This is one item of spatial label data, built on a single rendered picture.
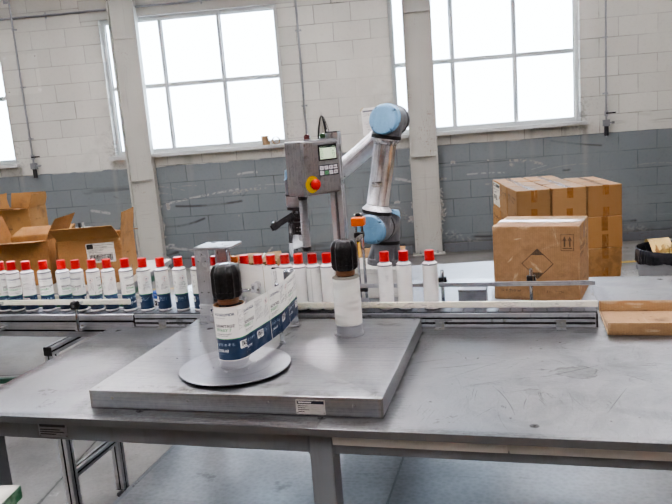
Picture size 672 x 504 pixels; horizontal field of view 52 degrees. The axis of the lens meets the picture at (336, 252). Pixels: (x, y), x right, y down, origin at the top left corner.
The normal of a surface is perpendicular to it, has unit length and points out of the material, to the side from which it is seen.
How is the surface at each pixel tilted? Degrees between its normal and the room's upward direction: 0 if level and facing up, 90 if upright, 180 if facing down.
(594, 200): 90
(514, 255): 90
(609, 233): 90
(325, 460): 90
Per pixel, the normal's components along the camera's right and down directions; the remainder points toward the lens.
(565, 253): -0.44, 0.20
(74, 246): 0.03, 0.21
